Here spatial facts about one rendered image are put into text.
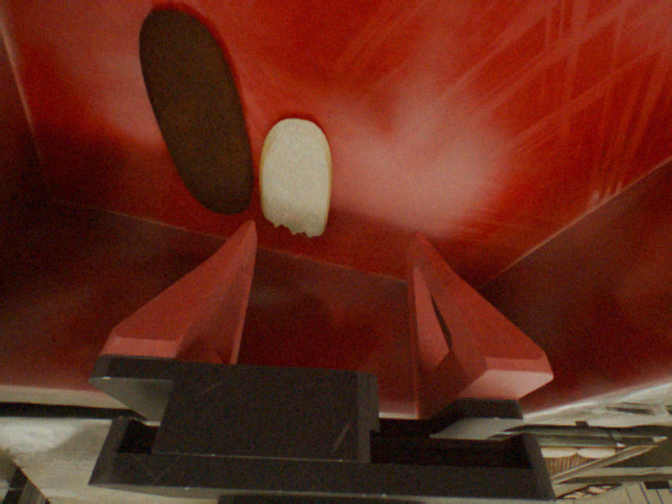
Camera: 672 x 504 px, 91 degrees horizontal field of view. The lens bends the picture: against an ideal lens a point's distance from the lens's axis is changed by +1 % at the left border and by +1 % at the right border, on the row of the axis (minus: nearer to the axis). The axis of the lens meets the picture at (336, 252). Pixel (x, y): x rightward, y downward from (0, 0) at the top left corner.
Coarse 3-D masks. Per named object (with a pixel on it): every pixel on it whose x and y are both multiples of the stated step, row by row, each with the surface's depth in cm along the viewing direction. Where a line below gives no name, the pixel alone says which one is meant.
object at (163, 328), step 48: (240, 240) 13; (192, 288) 10; (240, 288) 14; (144, 336) 8; (192, 336) 9; (240, 336) 14; (96, 384) 8; (144, 384) 8; (192, 384) 8; (240, 384) 8; (288, 384) 8; (336, 384) 8; (192, 432) 7; (240, 432) 7; (288, 432) 7; (336, 432) 7
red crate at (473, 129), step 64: (0, 0) 11; (64, 0) 11; (128, 0) 11; (192, 0) 11; (256, 0) 11; (320, 0) 11; (384, 0) 11; (448, 0) 11; (512, 0) 11; (576, 0) 12; (640, 0) 12; (64, 64) 13; (128, 64) 13; (256, 64) 13; (320, 64) 13; (384, 64) 13; (448, 64) 13; (512, 64) 13; (576, 64) 13; (640, 64) 13; (64, 128) 15; (128, 128) 15; (256, 128) 15; (320, 128) 15; (384, 128) 15; (448, 128) 15; (512, 128) 16; (576, 128) 16; (640, 128) 16; (64, 192) 18; (128, 192) 18; (256, 192) 18; (384, 192) 18; (448, 192) 19; (512, 192) 19; (576, 192) 19; (320, 256) 23; (384, 256) 23; (448, 256) 24; (512, 256) 24
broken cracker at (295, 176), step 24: (288, 120) 14; (264, 144) 15; (288, 144) 15; (312, 144) 15; (264, 168) 16; (288, 168) 16; (312, 168) 16; (264, 192) 17; (288, 192) 17; (312, 192) 17; (288, 216) 18; (312, 216) 19
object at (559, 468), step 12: (540, 444) 52; (552, 444) 53; (564, 444) 54; (576, 444) 55; (588, 444) 55; (600, 444) 56; (612, 444) 57; (636, 444) 59; (648, 444) 60; (564, 456) 65; (576, 456) 65; (612, 456) 67; (624, 456) 65; (552, 468) 71; (564, 468) 72; (576, 468) 72; (588, 468) 70; (552, 480) 77
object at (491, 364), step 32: (416, 256) 14; (416, 288) 15; (448, 288) 11; (416, 320) 14; (448, 320) 11; (480, 320) 10; (416, 352) 14; (448, 352) 11; (480, 352) 9; (512, 352) 9; (544, 352) 9; (416, 384) 14; (448, 384) 11; (480, 384) 9; (512, 384) 9; (416, 416) 14; (448, 416) 11; (480, 416) 10; (512, 416) 10
